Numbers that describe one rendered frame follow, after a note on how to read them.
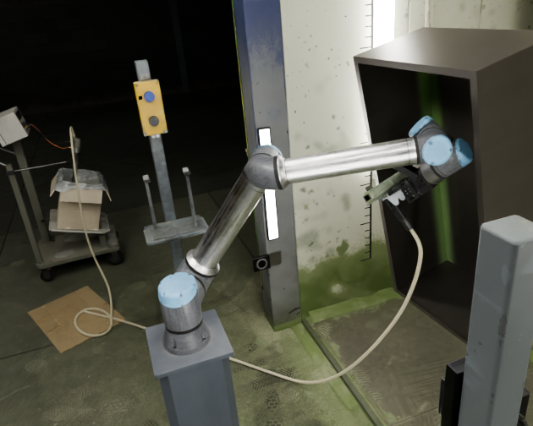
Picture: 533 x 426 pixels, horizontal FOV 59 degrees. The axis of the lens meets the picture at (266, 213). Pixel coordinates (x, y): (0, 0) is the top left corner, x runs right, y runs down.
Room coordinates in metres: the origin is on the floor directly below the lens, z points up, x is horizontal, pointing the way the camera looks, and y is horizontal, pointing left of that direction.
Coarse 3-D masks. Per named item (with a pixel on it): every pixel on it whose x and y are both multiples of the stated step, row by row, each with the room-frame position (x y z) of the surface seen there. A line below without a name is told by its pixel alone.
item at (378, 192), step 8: (392, 176) 1.76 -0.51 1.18; (400, 176) 1.78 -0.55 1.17; (384, 184) 1.69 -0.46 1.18; (392, 184) 1.72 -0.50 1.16; (368, 192) 1.62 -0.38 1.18; (376, 192) 1.63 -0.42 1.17; (384, 192) 1.66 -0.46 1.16; (368, 200) 1.62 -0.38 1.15; (384, 200) 1.67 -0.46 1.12; (392, 208) 1.66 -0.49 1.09; (400, 208) 1.65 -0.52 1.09; (400, 216) 1.64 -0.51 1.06; (408, 224) 1.62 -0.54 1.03
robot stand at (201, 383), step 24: (216, 312) 1.71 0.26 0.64; (216, 336) 1.55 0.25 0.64; (168, 360) 1.43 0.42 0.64; (192, 360) 1.42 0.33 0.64; (216, 360) 1.43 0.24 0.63; (168, 384) 1.39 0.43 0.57; (192, 384) 1.41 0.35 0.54; (216, 384) 1.44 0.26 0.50; (168, 408) 1.40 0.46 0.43; (192, 408) 1.40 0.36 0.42; (216, 408) 1.43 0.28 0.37
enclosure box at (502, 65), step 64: (384, 64) 1.73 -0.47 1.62; (448, 64) 1.48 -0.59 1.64; (512, 64) 1.41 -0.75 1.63; (384, 128) 1.97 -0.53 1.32; (448, 128) 1.99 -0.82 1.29; (512, 128) 1.43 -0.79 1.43; (448, 192) 2.05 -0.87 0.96; (512, 192) 1.44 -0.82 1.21; (448, 256) 2.12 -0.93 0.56; (448, 320) 1.72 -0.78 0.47
